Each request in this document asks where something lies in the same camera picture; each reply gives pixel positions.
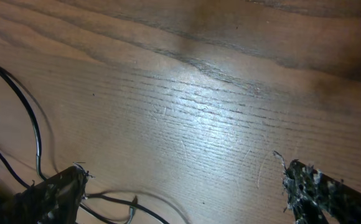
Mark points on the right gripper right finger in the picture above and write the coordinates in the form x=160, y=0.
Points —
x=311, y=193

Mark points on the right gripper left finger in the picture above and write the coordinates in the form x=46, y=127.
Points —
x=55, y=200

